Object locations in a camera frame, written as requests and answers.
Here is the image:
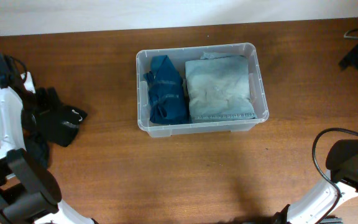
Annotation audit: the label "teal blue garment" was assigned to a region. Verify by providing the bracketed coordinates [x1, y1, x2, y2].
[144, 55, 188, 125]

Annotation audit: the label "light blue jeans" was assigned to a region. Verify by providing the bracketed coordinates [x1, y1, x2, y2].
[185, 52, 255, 117]

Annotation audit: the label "dark blue jeans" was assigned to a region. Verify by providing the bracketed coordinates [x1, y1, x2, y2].
[191, 112, 257, 123]

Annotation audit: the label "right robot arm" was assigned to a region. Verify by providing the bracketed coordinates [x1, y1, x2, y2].
[272, 128, 358, 224]

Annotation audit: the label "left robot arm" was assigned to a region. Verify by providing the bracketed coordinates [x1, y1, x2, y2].
[0, 54, 93, 223]

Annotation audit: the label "folded black garment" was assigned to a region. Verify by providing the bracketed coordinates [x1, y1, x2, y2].
[34, 88, 88, 147]

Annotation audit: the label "dark navy folded garment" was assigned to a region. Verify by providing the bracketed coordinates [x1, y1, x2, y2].
[24, 132, 50, 169]

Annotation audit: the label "clear plastic storage bin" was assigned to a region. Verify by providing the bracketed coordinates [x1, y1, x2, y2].
[135, 42, 269, 138]

